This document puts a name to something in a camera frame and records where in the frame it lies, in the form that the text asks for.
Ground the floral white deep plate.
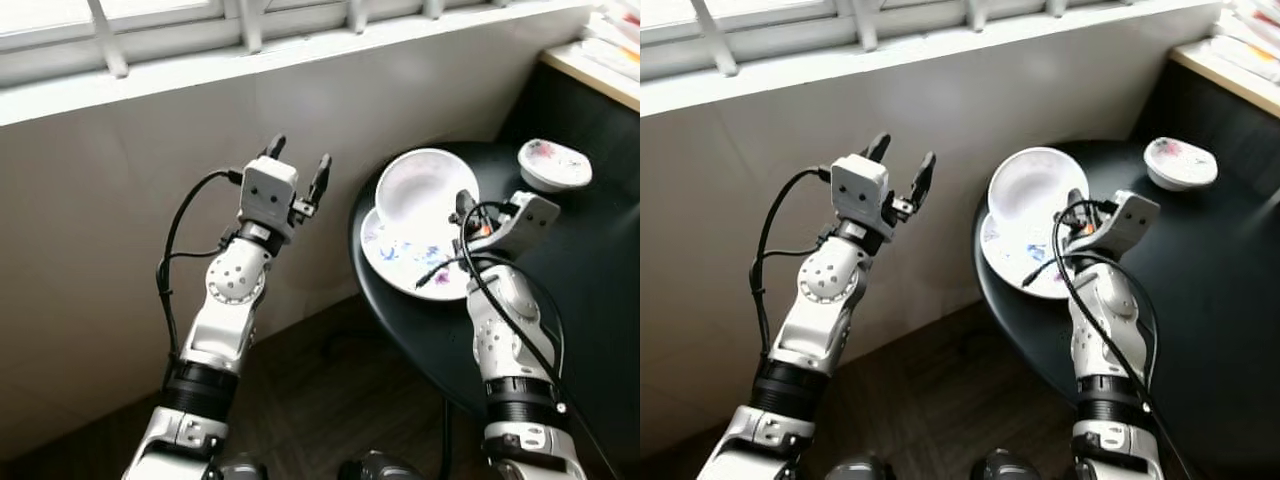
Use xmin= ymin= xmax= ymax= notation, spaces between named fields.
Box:
xmin=360 ymin=205 xmax=481 ymax=301
xmin=978 ymin=205 xmax=1081 ymax=301

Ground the large white bowl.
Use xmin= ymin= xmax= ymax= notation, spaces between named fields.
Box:
xmin=987 ymin=147 xmax=1091 ymax=226
xmin=375 ymin=148 xmax=481 ymax=229

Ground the small floral bowl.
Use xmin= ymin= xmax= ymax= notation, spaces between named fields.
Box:
xmin=518 ymin=138 xmax=593 ymax=193
xmin=1143 ymin=136 xmax=1219 ymax=191

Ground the black round table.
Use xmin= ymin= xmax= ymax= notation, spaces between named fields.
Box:
xmin=972 ymin=140 xmax=1280 ymax=461
xmin=348 ymin=140 xmax=641 ymax=480

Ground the black cabinet wooden top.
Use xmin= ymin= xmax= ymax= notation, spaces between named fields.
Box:
xmin=1130 ymin=40 xmax=1280 ymax=201
xmin=495 ymin=45 xmax=641 ymax=216

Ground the stack of papers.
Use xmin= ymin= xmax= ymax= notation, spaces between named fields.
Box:
xmin=1210 ymin=0 xmax=1280 ymax=76
xmin=585 ymin=0 xmax=641 ymax=76

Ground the grey robot right leg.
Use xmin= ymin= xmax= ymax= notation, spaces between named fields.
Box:
xmin=338 ymin=450 xmax=421 ymax=480
xmin=970 ymin=450 xmax=1041 ymax=480

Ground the grey robot leg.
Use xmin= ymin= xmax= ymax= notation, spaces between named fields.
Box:
xmin=338 ymin=450 xmax=421 ymax=480
xmin=215 ymin=455 xmax=266 ymax=480
xmin=825 ymin=455 xmax=896 ymax=480
xmin=970 ymin=450 xmax=1041 ymax=480

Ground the grey robot left leg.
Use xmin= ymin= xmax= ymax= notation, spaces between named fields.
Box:
xmin=215 ymin=455 xmax=266 ymax=480
xmin=825 ymin=455 xmax=896 ymax=480

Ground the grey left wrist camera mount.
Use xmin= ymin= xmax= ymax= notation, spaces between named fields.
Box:
xmin=240 ymin=155 xmax=299 ymax=241
xmin=830 ymin=153 xmax=891 ymax=237

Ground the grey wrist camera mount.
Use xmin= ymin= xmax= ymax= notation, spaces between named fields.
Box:
xmin=1090 ymin=190 xmax=1161 ymax=256
xmin=240 ymin=155 xmax=299 ymax=241
xmin=488 ymin=190 xmax=561 ymax=256
xmin=830 ymin=153 xmax=891 ymax=237

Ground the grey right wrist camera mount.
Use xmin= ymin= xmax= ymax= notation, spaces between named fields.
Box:
xmin=1090 ymin=190 xmax=1161 ymax=256
xmin=488 ymin=190 xmax=561 ymax=256

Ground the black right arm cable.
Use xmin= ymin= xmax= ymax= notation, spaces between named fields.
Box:
xmin=415 ymin=200 xmax=621 ymax=480
xmin=1020 ymin=200 xmax=1196 ymax=480

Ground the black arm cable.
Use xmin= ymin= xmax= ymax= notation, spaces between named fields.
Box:
xmin=750 ymin=168 xmax=836 ymax=361
xmin=1020 ymin=200 xmax=1196 ymax=480
xmin=415 ymin=200 xmax=621 ymax=480
xmin=155 ymin=170 xmax=246 ymax=361

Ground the white window frame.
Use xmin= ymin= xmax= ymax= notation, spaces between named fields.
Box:
xmin=0 ymin=0 xmax=601 ymax=129
xmin=640 ymin=0 xmax=1226 ymax=119

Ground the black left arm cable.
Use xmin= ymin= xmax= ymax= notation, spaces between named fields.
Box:
xmin=155 ymin=170 xmax=246 ymax=361
xmin=750 ymin=168 xmax=836 ymax=361

